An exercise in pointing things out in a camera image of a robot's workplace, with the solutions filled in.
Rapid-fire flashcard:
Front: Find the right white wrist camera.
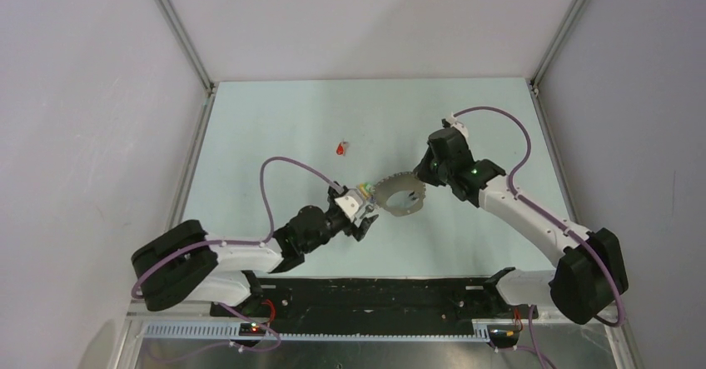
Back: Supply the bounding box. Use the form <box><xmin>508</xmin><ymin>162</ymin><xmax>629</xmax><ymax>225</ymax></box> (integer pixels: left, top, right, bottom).
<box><xmin>442</xmin><ymin>113</ymin><xmax>469</xmax><ymax>139</ymax></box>

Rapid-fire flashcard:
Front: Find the aluminium frame post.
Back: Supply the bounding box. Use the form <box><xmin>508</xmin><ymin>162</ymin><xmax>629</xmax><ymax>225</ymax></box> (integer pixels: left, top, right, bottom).
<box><xmin>154</xmin><ymin>0</ymin><xmax>215</xmax><ymax>96</ymax></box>
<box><xmin>529</xmin><ymin>0</ymin><xmax>590</xmax><ymax>96</ymax></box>

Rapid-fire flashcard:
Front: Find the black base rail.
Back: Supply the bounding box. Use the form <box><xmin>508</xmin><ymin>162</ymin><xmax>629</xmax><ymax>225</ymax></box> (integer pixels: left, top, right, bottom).
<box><xmin>234</xmin><ymin>276</ymin><xmax>538</xmax><ymax>335</ymax></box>

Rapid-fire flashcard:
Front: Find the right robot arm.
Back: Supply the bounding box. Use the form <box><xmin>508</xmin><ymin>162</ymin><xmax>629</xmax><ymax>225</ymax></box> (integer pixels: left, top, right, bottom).
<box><xmin>414</xmin><ymin>127</ymin><xmax>629</xmax><ymax>326</ymax></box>

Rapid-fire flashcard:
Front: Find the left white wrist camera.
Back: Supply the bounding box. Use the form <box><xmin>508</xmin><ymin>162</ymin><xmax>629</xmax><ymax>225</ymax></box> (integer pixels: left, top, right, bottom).
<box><xmin>334</xmin><ymin>189</ymin><xmax>367</xmax><ymax>222</ymax></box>

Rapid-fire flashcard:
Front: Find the left aluminium frame post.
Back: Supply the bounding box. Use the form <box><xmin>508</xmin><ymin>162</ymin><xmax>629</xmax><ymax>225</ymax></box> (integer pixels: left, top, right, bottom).
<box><xmin>154</xmin><ymin>0</ymin><xmax>215</xmax><ymax>96</ymax></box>

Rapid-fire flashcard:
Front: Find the red tagged key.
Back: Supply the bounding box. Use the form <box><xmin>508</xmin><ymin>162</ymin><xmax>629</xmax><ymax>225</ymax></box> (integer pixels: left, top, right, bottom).
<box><xmin>336</xmin><ymin>141</ymin><xmax>349</xmax><ymax>157</ymax></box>

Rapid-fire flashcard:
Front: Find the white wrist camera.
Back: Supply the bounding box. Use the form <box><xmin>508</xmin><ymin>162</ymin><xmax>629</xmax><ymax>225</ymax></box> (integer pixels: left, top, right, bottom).
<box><xmin>334</xmin><ymin>189</ymin><xmax>367</xmax><ymax>222</ymax></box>
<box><xmin>442</xmin><ymin>113</ymin><xmax>469</xmax><ymax>139</ymax></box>

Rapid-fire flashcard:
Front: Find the large metal keyring plate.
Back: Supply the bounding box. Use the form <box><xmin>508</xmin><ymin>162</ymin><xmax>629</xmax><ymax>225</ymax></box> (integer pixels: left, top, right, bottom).
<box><xmin>372</xmin><ymin>172</ymin><xmax>426</xmax><ymax>217</ymax></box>

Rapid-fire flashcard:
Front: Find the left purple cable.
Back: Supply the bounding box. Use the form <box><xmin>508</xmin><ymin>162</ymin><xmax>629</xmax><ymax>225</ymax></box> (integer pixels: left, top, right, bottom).
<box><xmin>131</xmin><ymin>157</ymin><xmax>346</xmax><ymax>352</ymax></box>

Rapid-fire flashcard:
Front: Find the grey cable duct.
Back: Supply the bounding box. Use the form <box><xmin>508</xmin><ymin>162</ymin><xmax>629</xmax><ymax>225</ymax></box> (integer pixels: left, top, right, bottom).
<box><xmin>142</xmin><ymin>321</ymin><xmax>490</xmax><ymax>342</ymax></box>

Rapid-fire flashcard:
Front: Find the left electronics board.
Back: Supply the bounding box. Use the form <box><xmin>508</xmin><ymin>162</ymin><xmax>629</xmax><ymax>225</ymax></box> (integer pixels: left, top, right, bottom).
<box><xmin>238</xmin><ymin>322</ymin><xmax>267</xmax><ymax>337</ymax></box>

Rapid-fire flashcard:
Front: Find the purple cable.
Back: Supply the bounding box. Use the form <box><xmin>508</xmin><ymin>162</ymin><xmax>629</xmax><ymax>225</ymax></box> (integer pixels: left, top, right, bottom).
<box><xmin>452</xmin><ymin>106</ymin><xmax>627</xmax><ymax>369</ymax></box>
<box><xmin>131</xmin><ymin>157</ymin><xmax>346</xmax><ymax>352</ymax></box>

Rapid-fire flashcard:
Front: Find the right aluminium frame post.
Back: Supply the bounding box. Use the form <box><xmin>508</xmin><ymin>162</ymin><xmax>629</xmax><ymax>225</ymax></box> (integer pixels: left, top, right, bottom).
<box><xmin>529</xmin><ymin>0</ymin><xmax>590</xmax><ymax>96</ymax></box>

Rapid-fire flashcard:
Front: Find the electronics board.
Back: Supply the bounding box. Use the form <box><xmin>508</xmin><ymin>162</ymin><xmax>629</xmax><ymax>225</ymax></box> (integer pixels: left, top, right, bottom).
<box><xmin>488</xmin><ymin>328</ymin><xmax>521</xmax><ymax>351</ymax></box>
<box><xmin>238</xmin><ymin>322</ymin><xmax>267</xmax><ymax>337</ymax></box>

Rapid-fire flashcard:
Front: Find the right electronics board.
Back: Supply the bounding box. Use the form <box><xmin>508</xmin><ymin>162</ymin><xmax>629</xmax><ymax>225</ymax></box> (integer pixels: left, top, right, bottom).
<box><xmin>488</xmin><ymin>328</ymin><xmax>521</xmax><ymax>351</ymax></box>

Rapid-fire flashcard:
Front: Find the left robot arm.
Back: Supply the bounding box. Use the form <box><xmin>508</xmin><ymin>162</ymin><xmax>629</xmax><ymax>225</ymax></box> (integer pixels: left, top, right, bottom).
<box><xmin>131</xmin><ymin>183</ymin><xmax>377</xmax><ymax>316</ymax></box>

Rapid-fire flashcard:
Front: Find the yellow key tag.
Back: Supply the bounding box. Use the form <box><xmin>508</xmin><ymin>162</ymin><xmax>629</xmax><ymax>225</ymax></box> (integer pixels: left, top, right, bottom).
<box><xmin>356</xmin><ymin>182</ymin><xmax>375</xmax><ymax>200</ymax></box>

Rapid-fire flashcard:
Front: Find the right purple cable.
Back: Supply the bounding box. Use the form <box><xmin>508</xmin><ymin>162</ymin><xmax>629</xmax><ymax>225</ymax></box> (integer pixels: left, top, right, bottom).
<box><xmin>452</xmin><ymin>106</ymin><xmax>627</xmax><ymax>369</ymax></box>

